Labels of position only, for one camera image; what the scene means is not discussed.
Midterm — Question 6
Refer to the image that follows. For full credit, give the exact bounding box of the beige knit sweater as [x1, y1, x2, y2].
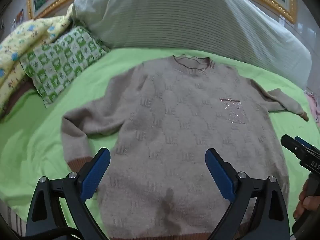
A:
[61, 56, 308, 239]

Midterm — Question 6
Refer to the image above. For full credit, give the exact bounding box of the person's right hand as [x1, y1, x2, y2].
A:
[293, 179, 320, 220]

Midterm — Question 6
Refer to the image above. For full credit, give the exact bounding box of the green bed sheet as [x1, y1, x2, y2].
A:
[1, 48, 319, 233]

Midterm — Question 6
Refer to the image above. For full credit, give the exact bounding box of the green white checkered pillow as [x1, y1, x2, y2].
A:
[20, 26, 109, 106]

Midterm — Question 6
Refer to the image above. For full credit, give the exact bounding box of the yellow floral blanket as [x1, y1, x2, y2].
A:
[1, 4, 73, 116]

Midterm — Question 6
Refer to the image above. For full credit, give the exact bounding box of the striped grey duvet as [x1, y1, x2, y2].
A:
[73, 0, 312, 88]

